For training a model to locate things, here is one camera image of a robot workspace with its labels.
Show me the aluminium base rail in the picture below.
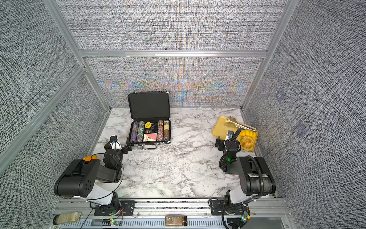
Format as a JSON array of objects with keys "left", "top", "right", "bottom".
[{"left": 54, "top": 198, "right": 297, "bottom": 229}]

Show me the yellow brown chip row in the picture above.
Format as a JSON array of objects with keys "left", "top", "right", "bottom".
[{"left": 163, "top": 120, "right": 170, "bottom": 141}]

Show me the playing card deck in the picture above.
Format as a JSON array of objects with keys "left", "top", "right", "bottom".
[{"left": 144, "top": 133, "right": 157, "bottom": 142}]

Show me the orange lid container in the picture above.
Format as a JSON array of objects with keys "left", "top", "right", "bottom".
[{"left": 83, "top": 155, "right": 98, "bottom": 162}]

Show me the purple poker chip row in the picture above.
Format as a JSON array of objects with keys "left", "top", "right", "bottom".
[{"left": 130, "top": 121, "right": 139, "bottom": 143}]

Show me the black poker set case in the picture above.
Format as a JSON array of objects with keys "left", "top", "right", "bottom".
[{"left": 127, "top": 91, "right": 172, "bottom": 150}]

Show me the red poker chip row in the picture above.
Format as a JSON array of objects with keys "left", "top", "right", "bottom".
[{"left": 157, "top": 120, "right": 164, "bottom": 141}]

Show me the clear bottle on rail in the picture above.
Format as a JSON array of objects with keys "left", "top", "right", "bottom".
[{"left": 52, "top": 212, "right": 81, "bottom": 225}]

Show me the yellow croissant toy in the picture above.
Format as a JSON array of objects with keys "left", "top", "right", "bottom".
[{"left": 240, "top": 129, "right": 257, "bottom": 139}]

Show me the yellow dealer button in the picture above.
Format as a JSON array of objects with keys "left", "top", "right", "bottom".
[{"left": 145, "top": 122, "right": 152, "bottom": 129}]

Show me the yellow bundt cake toy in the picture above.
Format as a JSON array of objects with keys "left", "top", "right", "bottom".
[{"left": 240, "top": 136, "right": 255, "bottom": 152}]

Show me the brown bottle on rail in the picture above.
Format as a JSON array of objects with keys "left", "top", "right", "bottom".
[{"left": 165, "top": 215, "right": 188, "bottom": 227}]

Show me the green poker chip row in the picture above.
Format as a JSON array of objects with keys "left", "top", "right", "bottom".
[{"left": 136, "top": 121, "right": 145, "bottom": 143}]

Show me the yellow plastic tray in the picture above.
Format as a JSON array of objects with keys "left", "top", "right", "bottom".
[{"left": 212, "top": 116, "right": 258, "bottom": 144}]

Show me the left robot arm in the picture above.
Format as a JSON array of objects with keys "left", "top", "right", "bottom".
[{"left": 54, "top": 135, "right": 133, "bottom": 217}]

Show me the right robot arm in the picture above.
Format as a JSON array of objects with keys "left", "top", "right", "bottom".
[{"left": 208, "top": 129, "right": 276, "bottom": 215}]

